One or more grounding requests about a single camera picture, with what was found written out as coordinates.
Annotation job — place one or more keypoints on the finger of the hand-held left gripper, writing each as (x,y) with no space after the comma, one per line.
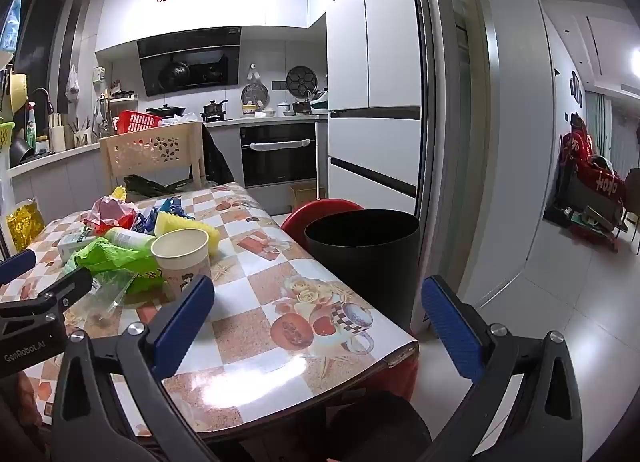
(17,266)
(72,284)

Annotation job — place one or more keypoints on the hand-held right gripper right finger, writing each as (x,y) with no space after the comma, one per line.
(450,332)

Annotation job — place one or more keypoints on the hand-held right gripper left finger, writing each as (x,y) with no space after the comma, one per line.
(182,327)

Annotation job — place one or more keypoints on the clear plastic wrapper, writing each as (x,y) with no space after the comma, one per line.
(107,294)

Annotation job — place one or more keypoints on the white cardboard box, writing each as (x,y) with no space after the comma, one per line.
(75,244)

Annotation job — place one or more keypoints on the green plastic bag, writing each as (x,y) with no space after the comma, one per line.
(110,254)

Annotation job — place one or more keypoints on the red snack wrapper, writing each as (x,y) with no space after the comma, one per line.
(94,223)

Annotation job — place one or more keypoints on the white paper cup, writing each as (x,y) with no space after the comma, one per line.
(182,262)

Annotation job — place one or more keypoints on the pale green bag roll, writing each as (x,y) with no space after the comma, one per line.
(125,237)

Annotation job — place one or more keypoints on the pink wrapper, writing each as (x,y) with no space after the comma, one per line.
(112,209)

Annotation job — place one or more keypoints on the yellow wrapper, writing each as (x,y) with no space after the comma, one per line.
(117,193)

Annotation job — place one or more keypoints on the yellow ridged sponge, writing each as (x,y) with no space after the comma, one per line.
(172,222)

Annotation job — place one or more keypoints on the black trash bin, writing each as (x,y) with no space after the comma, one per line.
(360,272)

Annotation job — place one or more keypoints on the blue packet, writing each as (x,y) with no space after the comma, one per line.
(175,206)

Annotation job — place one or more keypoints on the gold foil bag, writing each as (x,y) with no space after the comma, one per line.
(25,224)

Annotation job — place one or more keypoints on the checked printed tablecloth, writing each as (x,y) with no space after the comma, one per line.
(250,302)

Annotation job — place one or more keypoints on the grey kitchen counter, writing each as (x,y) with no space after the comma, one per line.
(60,177)

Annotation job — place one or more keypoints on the green plastic basket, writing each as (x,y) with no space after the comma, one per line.
(6,135)

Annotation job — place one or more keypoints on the green spray bottle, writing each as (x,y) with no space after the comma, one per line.
(31,130)

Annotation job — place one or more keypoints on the beige knife block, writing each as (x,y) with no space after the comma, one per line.
(57,135)

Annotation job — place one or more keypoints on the beige plastic chair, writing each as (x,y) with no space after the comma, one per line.
(150,147)

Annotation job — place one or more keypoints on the black kitchen faucet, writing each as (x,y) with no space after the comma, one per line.
(47,102)

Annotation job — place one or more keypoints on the black jacket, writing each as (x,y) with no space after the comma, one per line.
(215,162)

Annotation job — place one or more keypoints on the glass bottle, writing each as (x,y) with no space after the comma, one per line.
(105,117)

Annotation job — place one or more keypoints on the yellow colander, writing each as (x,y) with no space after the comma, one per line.
(15,92)

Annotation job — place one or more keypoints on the red plastic basket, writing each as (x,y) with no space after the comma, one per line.
(135,122)

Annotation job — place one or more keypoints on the brown cardboard box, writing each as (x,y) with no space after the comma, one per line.
(305,197)

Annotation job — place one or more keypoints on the black built-in oven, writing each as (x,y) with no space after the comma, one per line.
(275,167)

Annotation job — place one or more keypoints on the hanging white plastic bag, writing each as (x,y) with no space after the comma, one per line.
(72,85)

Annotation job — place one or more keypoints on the black wok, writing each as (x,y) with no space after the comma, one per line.
(165,111)

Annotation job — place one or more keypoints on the red printed blanket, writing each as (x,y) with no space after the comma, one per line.
(605,184)

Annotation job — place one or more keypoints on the black cooking pot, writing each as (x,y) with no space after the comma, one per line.
(215,110)

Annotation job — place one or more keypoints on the dark kitchen window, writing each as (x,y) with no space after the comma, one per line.
(40,32)

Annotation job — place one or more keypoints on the white enamel pot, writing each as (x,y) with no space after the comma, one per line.
(283,109)

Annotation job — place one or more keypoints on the grey round plate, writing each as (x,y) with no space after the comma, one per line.
(254,92)

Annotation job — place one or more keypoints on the black range hood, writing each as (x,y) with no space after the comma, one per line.
(190,67)

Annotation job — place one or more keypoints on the black lidded saucepan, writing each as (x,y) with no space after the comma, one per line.
(302,107)

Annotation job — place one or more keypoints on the white window curtain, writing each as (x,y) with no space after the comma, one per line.
(615,137)

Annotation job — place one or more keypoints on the white green rice cooker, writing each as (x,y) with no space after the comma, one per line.
(320,102)

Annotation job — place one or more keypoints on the dark round patterned tray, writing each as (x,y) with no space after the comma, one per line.
(300,80)

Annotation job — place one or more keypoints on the white refrigerator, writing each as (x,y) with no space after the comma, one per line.
(370,67)

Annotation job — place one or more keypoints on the grey door frame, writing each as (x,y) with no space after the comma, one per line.
(487,142)

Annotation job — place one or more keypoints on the dark wall frames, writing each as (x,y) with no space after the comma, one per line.
(576,90)

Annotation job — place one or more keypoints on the white wall cabinets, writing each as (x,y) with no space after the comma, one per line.
(200,7)

